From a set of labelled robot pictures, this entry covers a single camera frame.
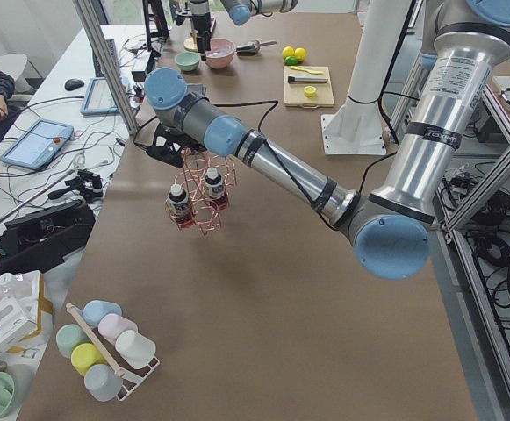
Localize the copper wire bottle basket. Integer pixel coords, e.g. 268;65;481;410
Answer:
165;148;237;236

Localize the green cup in rack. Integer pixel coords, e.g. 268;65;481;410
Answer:
55;324;90;359

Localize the tea bottle rear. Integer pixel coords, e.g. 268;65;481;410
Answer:
204;167;229;210

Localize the pale green cup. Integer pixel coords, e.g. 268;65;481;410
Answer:
115;330;156;369

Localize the mint green bowl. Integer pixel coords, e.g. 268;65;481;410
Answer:
175;51;200;72

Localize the tea bottle front far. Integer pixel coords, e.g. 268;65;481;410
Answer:
167;183;194;228

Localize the wooden glass tree stand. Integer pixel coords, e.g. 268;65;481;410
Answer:
184;29;198;51

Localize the white wire cup rack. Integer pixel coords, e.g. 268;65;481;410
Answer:
66;303;161;402

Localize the yellow plastic knife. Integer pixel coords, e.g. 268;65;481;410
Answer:
289;66;324;75

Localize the bamboo cutting board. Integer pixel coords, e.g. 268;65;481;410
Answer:
284;66;334;108

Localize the half lemon slice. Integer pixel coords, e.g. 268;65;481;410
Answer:
304;86;317;97

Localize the blue cup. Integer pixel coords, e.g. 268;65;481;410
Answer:
82;299;122;327

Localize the yellow cup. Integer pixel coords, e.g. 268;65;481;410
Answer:
70;343;106;376

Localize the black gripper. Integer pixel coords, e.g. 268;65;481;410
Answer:
146;125;205;167
175;0;212;61

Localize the tea bottle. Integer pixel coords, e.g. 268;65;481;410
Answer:
204;167;229;210
167;183;194;228

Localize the teach pendant tablet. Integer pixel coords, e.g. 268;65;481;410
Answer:
0;119;74;170

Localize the pink cup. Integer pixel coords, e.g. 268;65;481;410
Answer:
97;313;138;345

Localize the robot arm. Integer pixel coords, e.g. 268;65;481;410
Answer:
176;0;298;61
145;1;510;280

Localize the upper whole lemon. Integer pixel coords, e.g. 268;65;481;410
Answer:
282;46;295;60

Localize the steel muddler black tip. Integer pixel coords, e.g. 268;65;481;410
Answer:
287;75;328;84

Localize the steel ice scoop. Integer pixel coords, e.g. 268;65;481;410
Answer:
235;40;277;56

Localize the pink bowl of ice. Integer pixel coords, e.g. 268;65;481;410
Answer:
205;38;236;69

